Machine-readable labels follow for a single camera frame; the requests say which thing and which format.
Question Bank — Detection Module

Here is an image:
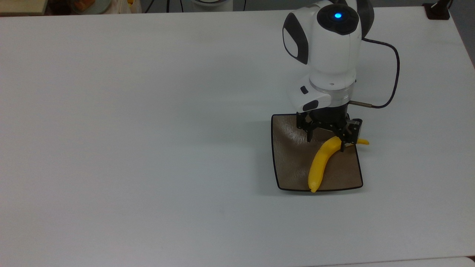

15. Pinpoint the grey round bowl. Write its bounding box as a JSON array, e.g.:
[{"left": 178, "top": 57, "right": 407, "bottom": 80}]
[{"left": 70, "top": 0, "right": 112, "bottom": 15}]

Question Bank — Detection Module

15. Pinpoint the light wooden board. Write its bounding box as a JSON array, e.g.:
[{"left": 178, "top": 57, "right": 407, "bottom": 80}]
[{"left": 0, "top": 0, "right": 49, "bottom": 16}]

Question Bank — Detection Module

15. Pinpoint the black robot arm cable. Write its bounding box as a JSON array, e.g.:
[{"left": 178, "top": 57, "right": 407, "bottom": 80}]
[{"left": 350, "top": 37, "right": 401, "bottom": 109}]

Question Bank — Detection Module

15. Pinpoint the yellow banana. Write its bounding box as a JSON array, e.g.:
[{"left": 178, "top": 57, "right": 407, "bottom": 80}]
[{"left": 307, "top": 135, "right": 370, "bottom": 194}]

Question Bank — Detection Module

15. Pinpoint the brown square ceramic plate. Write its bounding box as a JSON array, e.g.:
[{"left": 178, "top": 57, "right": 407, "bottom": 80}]
[{"left": 271, "top": 113, "right": 364, "bottom": 192}]

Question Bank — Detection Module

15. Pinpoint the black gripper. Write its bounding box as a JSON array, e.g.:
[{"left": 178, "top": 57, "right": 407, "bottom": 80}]
[{"left": 297, "top": 104, "right": 363, "bottom": 153}]

